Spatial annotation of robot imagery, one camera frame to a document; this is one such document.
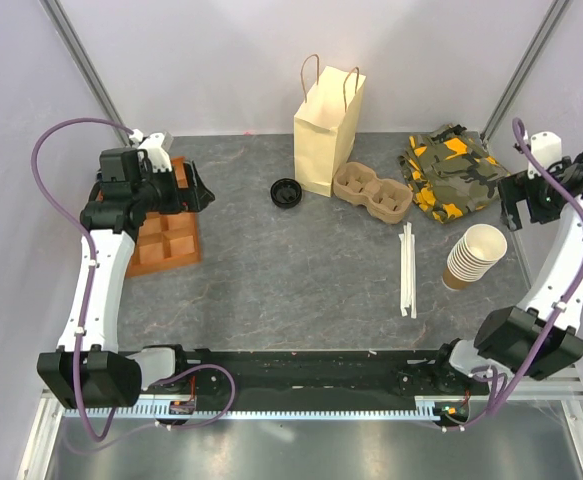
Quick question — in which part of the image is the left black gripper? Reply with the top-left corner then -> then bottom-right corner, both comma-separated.
132,160 -> 214,215

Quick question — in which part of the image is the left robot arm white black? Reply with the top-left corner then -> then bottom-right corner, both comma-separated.
37,147 -> 215,409

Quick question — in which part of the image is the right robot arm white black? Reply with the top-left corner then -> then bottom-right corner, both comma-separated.
428,132 -> 583,394

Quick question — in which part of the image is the orange compartment tray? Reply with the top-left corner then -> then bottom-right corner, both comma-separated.
95,156 -> 203,279

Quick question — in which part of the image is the black cup lid on table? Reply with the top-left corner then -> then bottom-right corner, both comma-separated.
270,178 -> 303,209

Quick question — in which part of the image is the stack of paper cups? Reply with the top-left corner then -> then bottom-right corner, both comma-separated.
442,224 -> 508,290

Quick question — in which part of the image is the camouflage folded cloth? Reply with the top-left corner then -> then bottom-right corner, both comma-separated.
398,124 -> 509,224

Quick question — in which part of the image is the white wrapped straw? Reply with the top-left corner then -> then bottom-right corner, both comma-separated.
400,222 -> 412,317
405,222 -> 417,319

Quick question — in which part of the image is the brown cardboard cup carrier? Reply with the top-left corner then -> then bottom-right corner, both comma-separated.
332,162 -> 413,224

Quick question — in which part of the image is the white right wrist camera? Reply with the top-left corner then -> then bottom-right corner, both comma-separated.
523,131 -> 563,171

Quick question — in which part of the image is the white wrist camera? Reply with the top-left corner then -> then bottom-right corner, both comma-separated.
523,131 -> 563,171
128,129 -> 173,172

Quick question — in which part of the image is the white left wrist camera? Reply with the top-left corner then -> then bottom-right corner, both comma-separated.
128,129 -> 173,172

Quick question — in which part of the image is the beige paper bag with handles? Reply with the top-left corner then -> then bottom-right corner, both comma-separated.
293,66 -> 366,197

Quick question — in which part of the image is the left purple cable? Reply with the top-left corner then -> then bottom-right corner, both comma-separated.
31,117 -> 236,455

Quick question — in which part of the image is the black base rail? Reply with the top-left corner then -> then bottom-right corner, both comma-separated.
149,346 -> 489,410

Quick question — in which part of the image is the slotted cable duct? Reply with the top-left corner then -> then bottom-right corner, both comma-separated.
63,397 -> 472,420

